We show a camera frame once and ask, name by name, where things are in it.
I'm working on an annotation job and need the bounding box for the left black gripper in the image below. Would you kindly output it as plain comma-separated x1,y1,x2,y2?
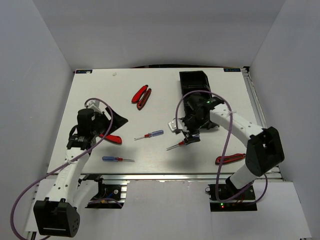
90,106,128,137

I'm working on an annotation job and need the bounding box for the blue label sticker right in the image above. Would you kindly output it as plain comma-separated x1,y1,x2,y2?
223,68,241,73

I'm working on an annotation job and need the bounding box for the blue handled screwdriver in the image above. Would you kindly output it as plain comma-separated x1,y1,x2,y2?
134,130,164,141
166,140,186,151
102,156,135,162

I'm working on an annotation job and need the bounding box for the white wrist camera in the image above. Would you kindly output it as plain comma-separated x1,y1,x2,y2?
84,100,102,114
168,118,185,134

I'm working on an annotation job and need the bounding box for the red box cutter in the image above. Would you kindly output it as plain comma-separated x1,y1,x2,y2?
99,134,123,145

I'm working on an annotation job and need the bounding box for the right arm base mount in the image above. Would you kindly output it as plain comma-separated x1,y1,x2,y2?
204,183,258,212

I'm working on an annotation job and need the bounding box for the blue label sticker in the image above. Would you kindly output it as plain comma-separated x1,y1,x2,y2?
75,69,93,74
223,68,241,73

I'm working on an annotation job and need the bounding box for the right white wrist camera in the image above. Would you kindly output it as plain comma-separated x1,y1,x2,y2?
168,118,185,134

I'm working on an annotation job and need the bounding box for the blue label sticker left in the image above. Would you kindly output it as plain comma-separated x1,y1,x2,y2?
75,69,93,74

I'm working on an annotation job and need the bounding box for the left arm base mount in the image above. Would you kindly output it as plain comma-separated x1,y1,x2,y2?
78,174,125,209

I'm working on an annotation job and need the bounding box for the black three-compartment tray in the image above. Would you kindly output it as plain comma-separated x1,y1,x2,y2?
179,70,212,115

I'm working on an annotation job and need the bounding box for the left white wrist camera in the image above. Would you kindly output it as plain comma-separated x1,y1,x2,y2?
84,100,102,114

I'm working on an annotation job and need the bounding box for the red black cutter right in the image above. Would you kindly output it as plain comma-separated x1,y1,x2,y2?
215,153,246,165

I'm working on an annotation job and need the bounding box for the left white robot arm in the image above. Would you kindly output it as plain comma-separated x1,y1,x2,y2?
33,106,128,238

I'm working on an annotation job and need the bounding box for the blue handled screwdriver bottom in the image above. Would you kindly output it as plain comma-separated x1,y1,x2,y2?
102,156,135,162

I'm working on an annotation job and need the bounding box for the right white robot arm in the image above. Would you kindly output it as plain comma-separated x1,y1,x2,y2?
181,93,285,200

